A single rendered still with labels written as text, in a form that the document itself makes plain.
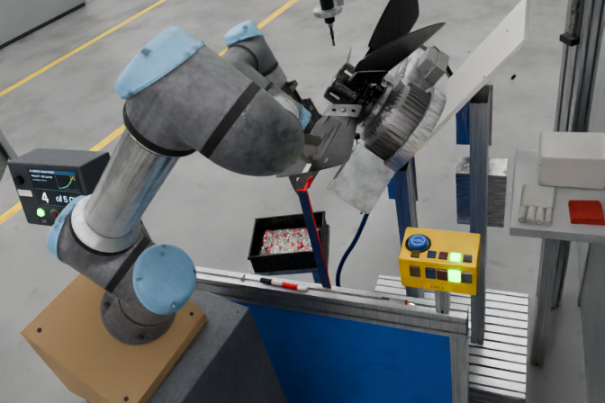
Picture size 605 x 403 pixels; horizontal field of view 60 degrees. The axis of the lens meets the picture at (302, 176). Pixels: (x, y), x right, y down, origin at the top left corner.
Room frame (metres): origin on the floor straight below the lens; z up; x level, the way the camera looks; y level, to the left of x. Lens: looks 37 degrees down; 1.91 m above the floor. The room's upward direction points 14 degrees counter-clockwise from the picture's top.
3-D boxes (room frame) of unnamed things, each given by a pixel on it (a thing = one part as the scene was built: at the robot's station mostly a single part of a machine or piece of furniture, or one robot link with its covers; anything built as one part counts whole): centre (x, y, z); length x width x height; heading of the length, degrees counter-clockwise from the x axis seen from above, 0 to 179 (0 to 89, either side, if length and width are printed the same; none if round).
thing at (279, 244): (1.14, 0.09, 0.83); 0.19 x 0.14 x 0.04; 78
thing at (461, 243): (0.77, -0.25, 1.02); 0.16 x 0.10 x 0.11; 62
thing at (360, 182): (1.17, -0.16, 0.98); 0.20 x 0.16 x 0.20; 62
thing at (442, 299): (0.77, -0.25, 0.92); 0.03 x 0.03 x 0.12; 62
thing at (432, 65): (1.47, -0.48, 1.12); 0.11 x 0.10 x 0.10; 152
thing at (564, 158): (1.12, -0.76, 0.92); 0.17 x 0.16 x 0.11; 62
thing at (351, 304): (0.95, 0.10, 0.82); 0.90 x 0.04 x 0.08; 62
